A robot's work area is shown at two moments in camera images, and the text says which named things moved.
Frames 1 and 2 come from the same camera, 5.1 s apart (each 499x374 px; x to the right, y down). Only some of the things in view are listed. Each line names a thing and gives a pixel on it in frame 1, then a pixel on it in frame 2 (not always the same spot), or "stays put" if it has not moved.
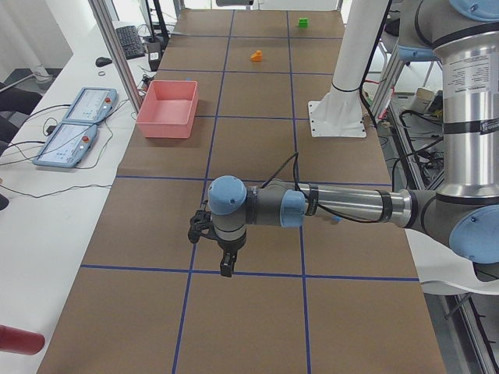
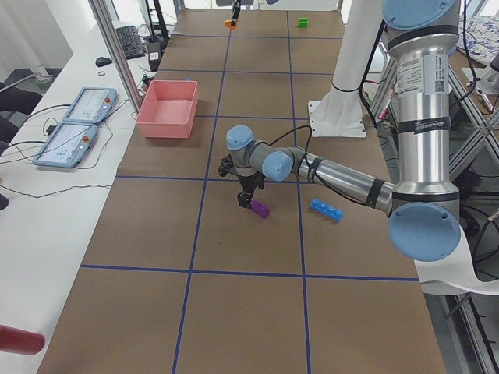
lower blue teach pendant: [67, 145] stays put
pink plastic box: [168, 109] stays put
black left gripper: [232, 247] → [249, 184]
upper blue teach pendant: [92, 105] stays put
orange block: [256, 56] → [228, 24]
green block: [303, 22] stays put
